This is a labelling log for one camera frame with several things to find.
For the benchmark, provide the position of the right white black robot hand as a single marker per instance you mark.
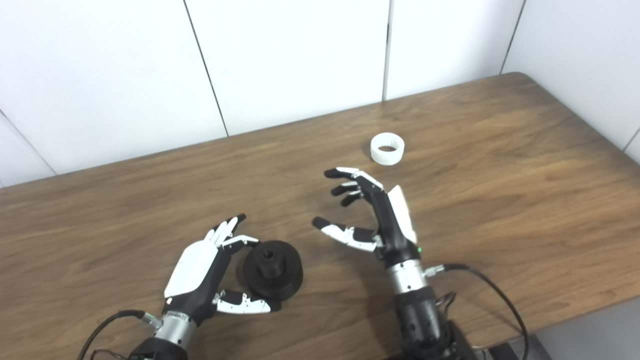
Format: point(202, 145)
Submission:
point(395, 230)

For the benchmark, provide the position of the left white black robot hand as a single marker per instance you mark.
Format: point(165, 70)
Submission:
point(195, 270)

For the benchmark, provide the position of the round black stepped part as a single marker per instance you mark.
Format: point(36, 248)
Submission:
point(280, 281)

